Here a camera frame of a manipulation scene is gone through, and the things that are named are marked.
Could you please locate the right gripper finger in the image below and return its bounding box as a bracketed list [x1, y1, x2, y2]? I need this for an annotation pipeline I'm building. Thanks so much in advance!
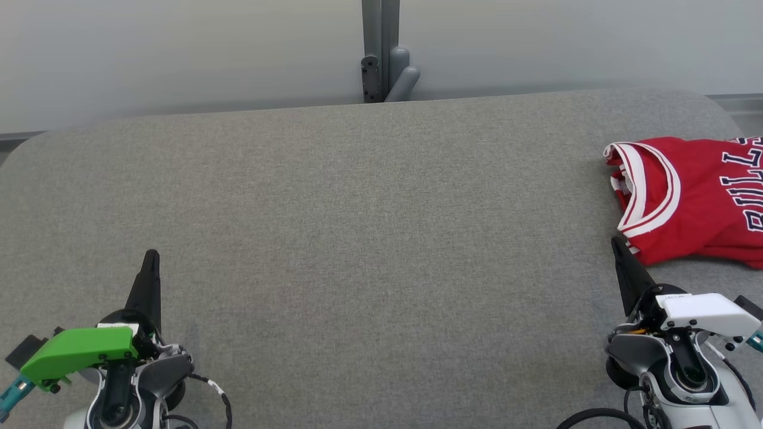
[611, 236, 657, 317]

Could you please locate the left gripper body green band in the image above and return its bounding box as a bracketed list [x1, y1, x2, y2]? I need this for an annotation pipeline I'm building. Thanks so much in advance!
[20, 309, 162, 393]

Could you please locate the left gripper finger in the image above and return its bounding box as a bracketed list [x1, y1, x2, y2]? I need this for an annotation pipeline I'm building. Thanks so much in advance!
[123, 249, 162, 332]

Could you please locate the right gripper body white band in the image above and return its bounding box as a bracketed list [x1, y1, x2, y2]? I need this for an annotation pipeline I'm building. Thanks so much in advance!
[634, 285, 763, 342]

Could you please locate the red Bulls basketball jersey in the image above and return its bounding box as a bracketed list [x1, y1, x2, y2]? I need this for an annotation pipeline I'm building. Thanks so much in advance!
[603, 136, 763, 271]

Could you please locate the left arm teal-plug cable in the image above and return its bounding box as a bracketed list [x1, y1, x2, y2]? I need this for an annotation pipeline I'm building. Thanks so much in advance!
[0, 375, 34, 418]

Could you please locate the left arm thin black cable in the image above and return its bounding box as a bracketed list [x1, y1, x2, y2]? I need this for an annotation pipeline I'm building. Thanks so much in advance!
[161, 372, 234, 429]

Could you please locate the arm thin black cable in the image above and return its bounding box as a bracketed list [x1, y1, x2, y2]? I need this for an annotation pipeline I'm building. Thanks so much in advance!
[557, 386, 652, 429]
[161, 372, 234, 429]

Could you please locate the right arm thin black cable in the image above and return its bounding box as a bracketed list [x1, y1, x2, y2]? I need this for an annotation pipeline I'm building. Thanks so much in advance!
[557, 386, 652, 429]

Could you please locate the grey metal post with bracket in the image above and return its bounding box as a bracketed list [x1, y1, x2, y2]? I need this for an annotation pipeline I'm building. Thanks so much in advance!
[360, 0, 421, 104]

